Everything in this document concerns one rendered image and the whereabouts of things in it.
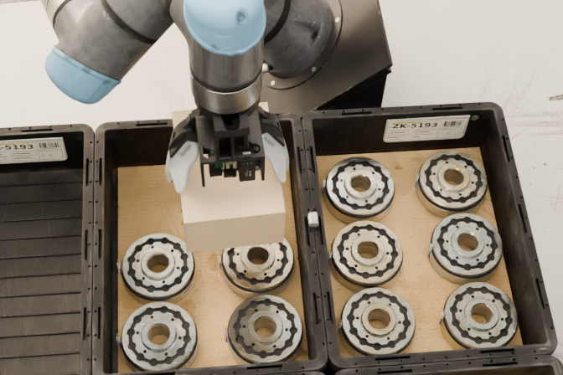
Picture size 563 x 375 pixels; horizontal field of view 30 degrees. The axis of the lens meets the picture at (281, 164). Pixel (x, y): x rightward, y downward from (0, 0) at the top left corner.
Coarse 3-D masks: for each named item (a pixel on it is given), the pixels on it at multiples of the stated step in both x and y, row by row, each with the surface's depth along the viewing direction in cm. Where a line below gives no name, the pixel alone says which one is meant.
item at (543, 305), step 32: (512, 160) 151; (512, 192) 148; (320, 224) 146; (320, 256) 142; (320, 288) 140; (544, 288) 140; (544, 320) 138; (416, 352) 135; (448, 352) 135; (512, 352) 135; (544, 352) 135
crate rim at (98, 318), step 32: (96, 128) 152; (128, 128) 152; (160, 128) 152; (96, 160) 149; (96, 192) 146; (96, 224) 143; (96, 256) 141; (96, 288) 139; (96, 320) 136; (320, 320) 138; (96, 352) 134; (320, 352) 134
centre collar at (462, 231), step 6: (462, 228) 152; (468, 228) 152; (456, 234) 151; (462, 234) 152; (468, 234) 152; (474, 234) 151; (480, 234) 151; (456, 240) 151; (480, 240) 151; (456, 246) 150; (480, 246) 150; (456, 252) 150; (462, 252) 150; (468, 252) 150; (474, 252) 150; (480, 252) 150; (468, 258) 150
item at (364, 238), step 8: (360, 240) 150; (368, 240) 150; (376, 240) 150; (352, 248) 150; (384, 248) 150; (352, 256) 149; (360, 256) 149; (376, 256) 149; (360, 264) 149; (368, 264) 148; (376, 264) 149
